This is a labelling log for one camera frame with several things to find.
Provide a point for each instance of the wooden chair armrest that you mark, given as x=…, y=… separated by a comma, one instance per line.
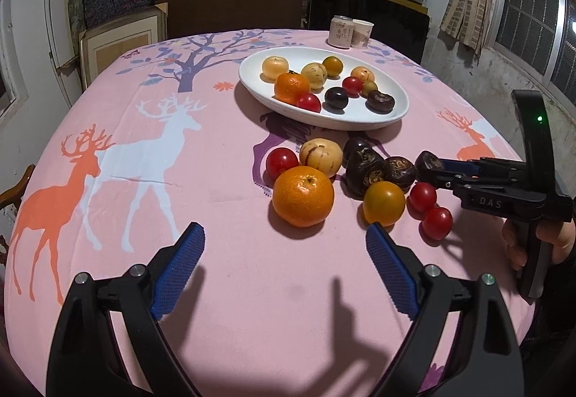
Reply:
x=13, y=196

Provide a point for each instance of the white paper cup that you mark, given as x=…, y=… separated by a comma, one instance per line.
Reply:
x=362, y=33

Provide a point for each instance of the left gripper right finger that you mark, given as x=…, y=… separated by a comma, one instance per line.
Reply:
x=426, y=295

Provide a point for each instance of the dark wooden chair back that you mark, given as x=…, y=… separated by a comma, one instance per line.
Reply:
x=190, y=17

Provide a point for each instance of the small green-yellow fruit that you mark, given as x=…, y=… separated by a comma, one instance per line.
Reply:
x=367, y=87

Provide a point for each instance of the pink deer tablecloth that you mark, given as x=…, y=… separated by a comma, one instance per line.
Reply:
x=168, y=135

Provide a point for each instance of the barred window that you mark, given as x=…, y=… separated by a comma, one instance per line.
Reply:
x=539, y=37

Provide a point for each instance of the small orange-yellow tomato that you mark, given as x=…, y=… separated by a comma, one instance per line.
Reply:
x=334, y=66

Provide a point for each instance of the large orange mandarin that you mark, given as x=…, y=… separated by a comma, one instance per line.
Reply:
x=303, y=196

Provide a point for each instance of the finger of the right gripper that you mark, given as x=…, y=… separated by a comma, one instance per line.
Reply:
x=485, y=168
x=486, y=196

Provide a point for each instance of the white oval plate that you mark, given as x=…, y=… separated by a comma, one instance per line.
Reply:
x=356, y=116

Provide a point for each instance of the yellow striped pepino melon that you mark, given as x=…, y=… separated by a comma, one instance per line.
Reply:
x=316, y=75
x=322, y=154

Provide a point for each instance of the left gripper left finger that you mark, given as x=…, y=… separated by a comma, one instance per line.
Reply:
x=145, y=297

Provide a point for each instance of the pale orange persimmon fruit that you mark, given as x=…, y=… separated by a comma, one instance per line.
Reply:
x=362, y=73

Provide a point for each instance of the framed picture board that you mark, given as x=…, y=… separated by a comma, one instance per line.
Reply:
x=99, y=47

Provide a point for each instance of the red cherry tomato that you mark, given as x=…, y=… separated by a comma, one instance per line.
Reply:
x=422, y=197
x=353, y=86
x=280, y=160
x=437, y=224
x=310, y=102

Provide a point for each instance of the black chair back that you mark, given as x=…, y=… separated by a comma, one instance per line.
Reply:
x=398, y=26

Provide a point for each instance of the small orange mandarin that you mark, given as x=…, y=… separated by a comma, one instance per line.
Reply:
x=290, y=86

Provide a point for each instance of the pale yellow persimmon fruit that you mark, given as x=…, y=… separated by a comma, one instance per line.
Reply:
x=274, y=66

